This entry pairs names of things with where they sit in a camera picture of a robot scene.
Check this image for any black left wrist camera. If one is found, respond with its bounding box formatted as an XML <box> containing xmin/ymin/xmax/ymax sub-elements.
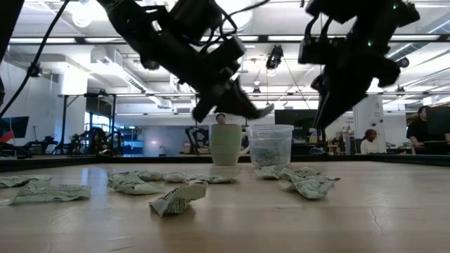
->
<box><xmin>206</xmin><ymin>34</ymin><xmax>248</xmax><ymax>68</ymax></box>

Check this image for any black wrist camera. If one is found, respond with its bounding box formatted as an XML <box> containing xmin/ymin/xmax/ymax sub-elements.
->
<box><xmin>206</xmin><ymin>34</ymin><xmax>248</xmax><ymax>68</ymax></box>
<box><xmin>297</xmin><ymin>34</ymin><xmax>349</xmax><ymax>67</ymax></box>

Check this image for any red object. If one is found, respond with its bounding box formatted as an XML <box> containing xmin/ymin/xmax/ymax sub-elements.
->
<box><xmin>0</xmin><ymin>130</ymin><xmax>20</xmax><ymax>145</ymax></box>

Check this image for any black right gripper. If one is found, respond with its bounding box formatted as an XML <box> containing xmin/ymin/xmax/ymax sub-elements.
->
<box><xmin>311</xmin><ymin>33</ymin><xmax>401</xmax><ymax>129</ymax></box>

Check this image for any white pillar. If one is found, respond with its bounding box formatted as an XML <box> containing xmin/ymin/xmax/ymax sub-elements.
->
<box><xmin>352</xmin><ymin>93</ymin><xmax>387</xmax><ymax>155</ymax></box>

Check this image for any wide black monitor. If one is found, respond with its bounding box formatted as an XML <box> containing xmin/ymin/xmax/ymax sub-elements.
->
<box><xmin>274</xmin><ymin>108</ymin><xmax>326</xmax><ymax>143</ymax></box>

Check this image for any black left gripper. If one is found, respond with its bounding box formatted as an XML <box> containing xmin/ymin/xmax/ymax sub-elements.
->
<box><xmin>192</xmin><ymin>63</ymin><xmax>266</xmax><ymax>122</ymax></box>

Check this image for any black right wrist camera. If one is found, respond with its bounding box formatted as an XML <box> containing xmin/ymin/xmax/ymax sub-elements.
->
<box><xmin>297</xmin><ymin>34</ymin><xmax>349</xmax><ymax>67</ymax></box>

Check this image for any black frame stand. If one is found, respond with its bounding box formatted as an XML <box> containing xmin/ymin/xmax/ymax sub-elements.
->
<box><xmin>58</xmin><ymin>93</ymin><xmax>117</xmax><ymax>155</ymax></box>

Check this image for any clear plastic cup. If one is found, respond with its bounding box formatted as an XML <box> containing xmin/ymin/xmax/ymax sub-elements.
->
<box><xmin>248</xmin><ymin>124</ymin><xmax>295</xmax><ymax>169</ymax></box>

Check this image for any black overhead beam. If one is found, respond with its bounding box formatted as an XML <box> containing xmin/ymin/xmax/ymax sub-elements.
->
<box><xmin>0</xmin><ymin>33</ymin><xmax>450</xmax><ymax>46</ymax></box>

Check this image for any green ceramic mug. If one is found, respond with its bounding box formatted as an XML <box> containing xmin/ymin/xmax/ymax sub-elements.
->
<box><xmin>210</xmin><ymin>123</ymin><xmax>251</xmax><ymax>167</ymax></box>

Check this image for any black aluminium table frame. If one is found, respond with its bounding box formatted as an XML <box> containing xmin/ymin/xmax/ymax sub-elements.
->
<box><xmin>0</xmin><ymin>153</ymin><xmax>450</xmax><ymax>174</ymax></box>

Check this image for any dark wall screen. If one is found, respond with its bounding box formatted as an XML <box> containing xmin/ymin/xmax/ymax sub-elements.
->
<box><xmin>0</xmin><ymin>116</ymin><xmax>30</xmax><ymax>139</ymax></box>

